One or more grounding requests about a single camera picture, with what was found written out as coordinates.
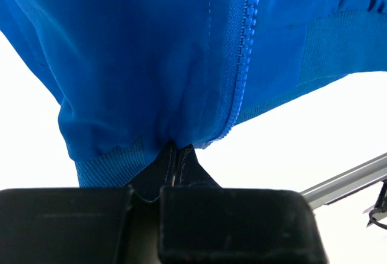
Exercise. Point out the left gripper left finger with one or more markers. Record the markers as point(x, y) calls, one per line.
point(86, 225)

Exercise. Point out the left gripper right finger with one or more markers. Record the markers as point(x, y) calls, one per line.
point(201, 222)

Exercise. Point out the blue white red jacket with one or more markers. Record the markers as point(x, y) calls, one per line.
point(131, 75)

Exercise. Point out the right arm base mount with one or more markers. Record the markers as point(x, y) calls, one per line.
point(378, 212)

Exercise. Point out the aluminium table front rail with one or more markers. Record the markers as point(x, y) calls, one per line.
point(346, 183)

